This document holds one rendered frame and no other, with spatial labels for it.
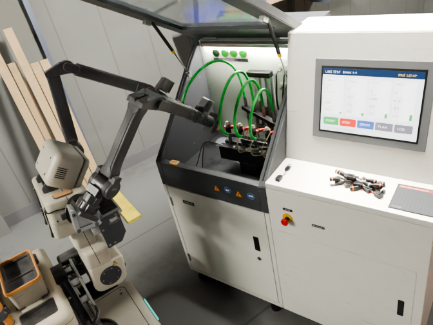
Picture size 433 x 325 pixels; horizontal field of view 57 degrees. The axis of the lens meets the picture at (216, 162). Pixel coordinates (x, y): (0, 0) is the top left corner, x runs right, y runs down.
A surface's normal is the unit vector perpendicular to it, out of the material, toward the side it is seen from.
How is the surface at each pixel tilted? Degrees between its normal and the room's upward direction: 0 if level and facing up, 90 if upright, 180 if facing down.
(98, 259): 90
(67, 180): 90
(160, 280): 0
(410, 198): 0
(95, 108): 90
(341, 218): 90
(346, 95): 76
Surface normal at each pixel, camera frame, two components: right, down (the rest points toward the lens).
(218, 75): -0.56, 0.54
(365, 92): -0.59, 0.33
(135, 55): 0.56, 0.36
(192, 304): -0.18, -0.83
